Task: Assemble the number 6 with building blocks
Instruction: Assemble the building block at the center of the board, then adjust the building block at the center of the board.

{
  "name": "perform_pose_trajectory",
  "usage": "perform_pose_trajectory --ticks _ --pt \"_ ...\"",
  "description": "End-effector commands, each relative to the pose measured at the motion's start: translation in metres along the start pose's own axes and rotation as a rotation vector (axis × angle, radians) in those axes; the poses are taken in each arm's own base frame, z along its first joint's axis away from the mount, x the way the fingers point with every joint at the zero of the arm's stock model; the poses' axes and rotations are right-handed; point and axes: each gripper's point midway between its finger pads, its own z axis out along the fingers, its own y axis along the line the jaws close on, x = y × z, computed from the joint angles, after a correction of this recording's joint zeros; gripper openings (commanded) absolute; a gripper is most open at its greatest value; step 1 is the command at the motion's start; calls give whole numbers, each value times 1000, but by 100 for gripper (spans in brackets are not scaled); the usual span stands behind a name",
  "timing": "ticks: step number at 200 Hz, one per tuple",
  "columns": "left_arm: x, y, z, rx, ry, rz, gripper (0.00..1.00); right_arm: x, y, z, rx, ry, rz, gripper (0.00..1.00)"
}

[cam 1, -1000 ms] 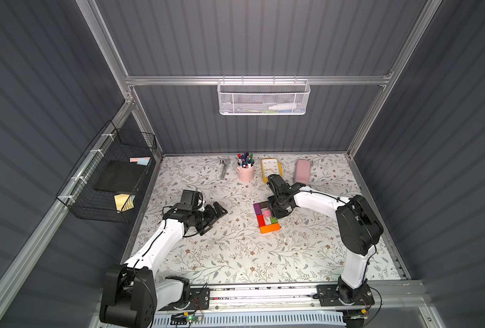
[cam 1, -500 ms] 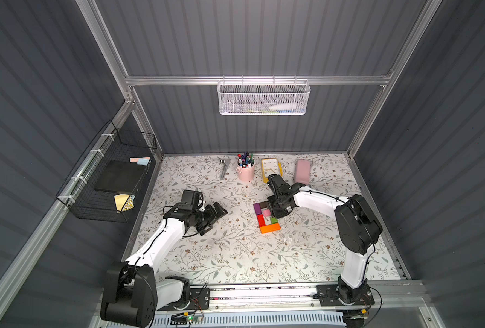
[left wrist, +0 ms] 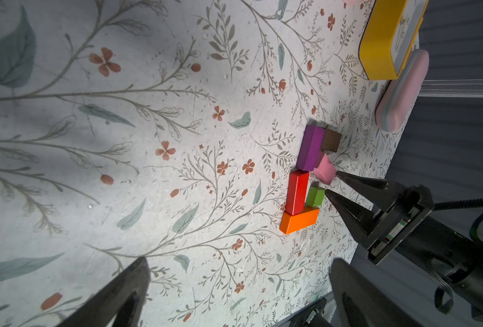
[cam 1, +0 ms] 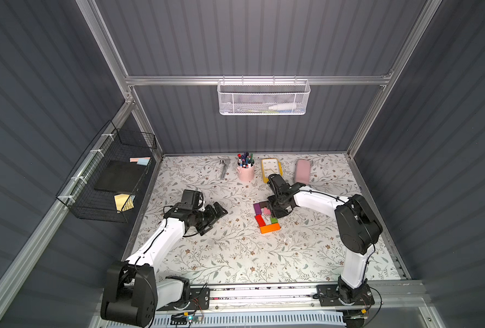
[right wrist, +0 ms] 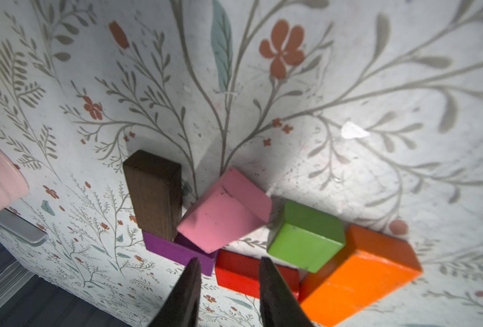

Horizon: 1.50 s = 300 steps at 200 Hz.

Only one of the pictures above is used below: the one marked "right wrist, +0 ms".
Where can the pink wooden block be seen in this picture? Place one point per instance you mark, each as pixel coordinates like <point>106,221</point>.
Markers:
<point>230,209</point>

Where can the red wooden block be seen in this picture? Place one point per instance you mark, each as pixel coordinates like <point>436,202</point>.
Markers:
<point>241,274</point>

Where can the green wooden block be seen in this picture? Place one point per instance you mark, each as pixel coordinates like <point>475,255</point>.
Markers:
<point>305,237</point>

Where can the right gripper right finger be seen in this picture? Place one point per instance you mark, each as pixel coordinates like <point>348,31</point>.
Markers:
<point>278,306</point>

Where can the purple wooden block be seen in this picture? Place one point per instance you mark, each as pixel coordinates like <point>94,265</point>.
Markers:
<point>181,251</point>

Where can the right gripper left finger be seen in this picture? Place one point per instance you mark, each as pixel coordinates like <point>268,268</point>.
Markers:
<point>182,306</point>

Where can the orange wooden block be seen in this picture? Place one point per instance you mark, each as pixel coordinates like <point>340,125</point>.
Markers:
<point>367,269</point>

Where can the brown wooden block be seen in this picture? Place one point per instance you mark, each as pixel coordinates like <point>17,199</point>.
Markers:
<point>154,184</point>

